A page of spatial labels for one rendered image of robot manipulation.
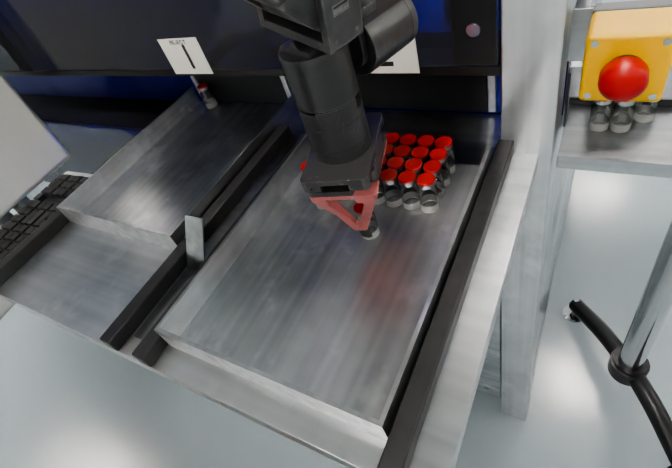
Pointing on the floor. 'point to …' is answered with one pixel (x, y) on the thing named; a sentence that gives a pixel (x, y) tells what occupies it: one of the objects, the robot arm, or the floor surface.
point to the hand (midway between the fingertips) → (362, 209)
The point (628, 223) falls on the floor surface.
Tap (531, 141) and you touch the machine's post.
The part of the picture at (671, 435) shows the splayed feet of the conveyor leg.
